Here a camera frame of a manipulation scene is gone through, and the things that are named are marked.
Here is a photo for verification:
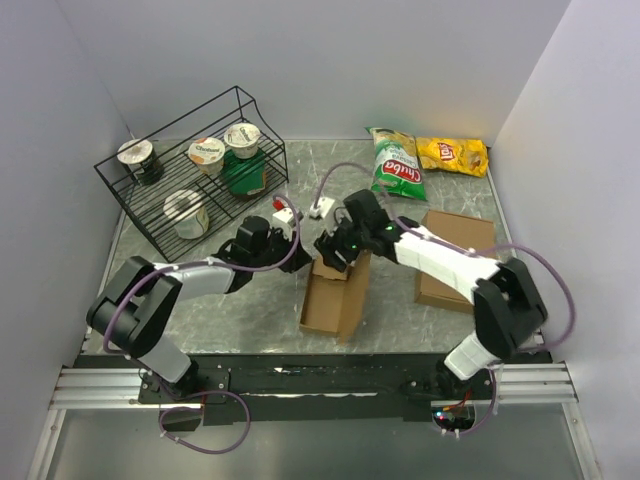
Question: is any white ring yogurt cup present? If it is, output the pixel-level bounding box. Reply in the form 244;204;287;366
163;189;209;240

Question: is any green Chuba chips bag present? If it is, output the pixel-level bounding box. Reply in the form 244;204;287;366
366;127;427;201

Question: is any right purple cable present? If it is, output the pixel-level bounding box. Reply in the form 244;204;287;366
314;162;576;436

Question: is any folded brown cardboard box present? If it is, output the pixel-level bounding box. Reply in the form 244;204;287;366
414;210;495;314

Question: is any aluminium rail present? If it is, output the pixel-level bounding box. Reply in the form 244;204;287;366
49;364;578;410

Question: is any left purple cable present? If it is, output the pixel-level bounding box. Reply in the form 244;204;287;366
102;194;302;455

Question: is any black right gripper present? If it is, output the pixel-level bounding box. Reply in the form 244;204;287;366
315;207;371;273

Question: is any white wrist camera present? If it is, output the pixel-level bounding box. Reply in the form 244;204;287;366
309;197;335;220
271;199;299;240

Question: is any purple cable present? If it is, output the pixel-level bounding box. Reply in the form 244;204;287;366
102;194;302;455
314;162;576;436

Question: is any green snack packet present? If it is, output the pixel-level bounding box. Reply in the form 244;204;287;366
221;149;267;198

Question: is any green Chobani yogurt cup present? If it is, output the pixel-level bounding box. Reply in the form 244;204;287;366
223;123;261;160

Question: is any black wire rack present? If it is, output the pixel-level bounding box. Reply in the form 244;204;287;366
94;86;289;262

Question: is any dark yogurt cup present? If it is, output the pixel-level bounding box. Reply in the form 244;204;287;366
116;139;164;186

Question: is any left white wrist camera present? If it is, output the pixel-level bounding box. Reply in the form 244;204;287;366
271;199;299;240

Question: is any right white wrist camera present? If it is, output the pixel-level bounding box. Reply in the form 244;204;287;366
309;197;335;220

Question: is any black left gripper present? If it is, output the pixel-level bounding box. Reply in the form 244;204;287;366
251;225;312;274

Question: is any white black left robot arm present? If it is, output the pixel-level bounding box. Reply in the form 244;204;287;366
86;208;311;402

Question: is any orange Chobani yogurt cup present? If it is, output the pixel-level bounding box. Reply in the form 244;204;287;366
188;137;226;175

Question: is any yellow Lays chips bag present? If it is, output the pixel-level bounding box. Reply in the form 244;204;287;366
416;137;489;178

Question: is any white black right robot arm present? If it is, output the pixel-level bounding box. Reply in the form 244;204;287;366
309;190;548;399

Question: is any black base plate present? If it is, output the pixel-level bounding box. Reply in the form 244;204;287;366
74;352;551;434

